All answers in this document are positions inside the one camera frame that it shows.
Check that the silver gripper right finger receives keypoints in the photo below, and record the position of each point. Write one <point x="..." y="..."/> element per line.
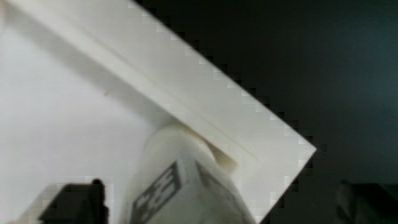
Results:
<point x="366" y="203"/>

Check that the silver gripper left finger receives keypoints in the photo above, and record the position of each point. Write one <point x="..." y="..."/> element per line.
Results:
<point x="76" y="206"/>

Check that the white leg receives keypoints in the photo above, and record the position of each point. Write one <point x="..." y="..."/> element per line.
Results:
<point x="183" y="193"/>

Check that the white square tabletop part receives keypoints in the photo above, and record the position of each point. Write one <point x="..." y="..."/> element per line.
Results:
<point x="103" y="79"/>

